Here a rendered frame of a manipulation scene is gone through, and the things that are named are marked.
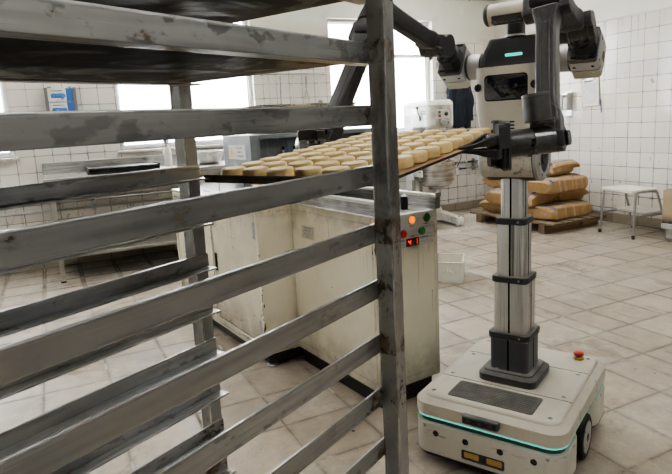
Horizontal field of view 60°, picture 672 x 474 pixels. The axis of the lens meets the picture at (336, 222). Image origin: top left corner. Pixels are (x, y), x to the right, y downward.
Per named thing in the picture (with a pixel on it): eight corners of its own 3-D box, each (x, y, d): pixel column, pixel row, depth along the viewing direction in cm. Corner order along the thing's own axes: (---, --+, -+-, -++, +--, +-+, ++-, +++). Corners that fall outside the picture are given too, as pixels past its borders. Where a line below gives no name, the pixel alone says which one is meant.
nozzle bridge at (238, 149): (227, 201, 304) (221, 136, 298) (341, 186, 343) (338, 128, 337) (254, 207, 277) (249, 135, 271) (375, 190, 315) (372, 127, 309)
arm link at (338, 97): (393, 27, 169) (362, 28, 176) (383, 15, 165) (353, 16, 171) (340, 161, 163) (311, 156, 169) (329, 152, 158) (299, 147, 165)
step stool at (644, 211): (670, 234, 549) (672, 186, 541) (632, 239, 535) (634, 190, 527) (632, 227, 591) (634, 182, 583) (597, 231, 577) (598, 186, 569)
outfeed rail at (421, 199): (239, 181, 409) (238, 172, 408) (243, 181, 410) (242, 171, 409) (436, 209, 243) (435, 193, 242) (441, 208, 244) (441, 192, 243)
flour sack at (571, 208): (550, 222, 578) (550, 208, 575) (517, 218, 613) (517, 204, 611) (596, 213, 613) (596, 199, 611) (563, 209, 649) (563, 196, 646)
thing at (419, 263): (299, 361, 302) (287, 191, 287) (353, 345, 320) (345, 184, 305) (382, 414, 244) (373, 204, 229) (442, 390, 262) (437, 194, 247)
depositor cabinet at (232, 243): (183, 310, 397) (171, 189, 383) (276, 289, 435) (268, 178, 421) (268, 372, 291) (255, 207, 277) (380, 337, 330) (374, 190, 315)
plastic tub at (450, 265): (463, 283, 425) (463, 262, 422) (433, 283, 430) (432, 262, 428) (464, 273, 453) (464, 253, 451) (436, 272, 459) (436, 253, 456)
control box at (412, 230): (384, 249, 235) (383, 216, 233) (428, 240, 248) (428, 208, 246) (390, 251, 232) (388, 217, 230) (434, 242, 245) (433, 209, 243)
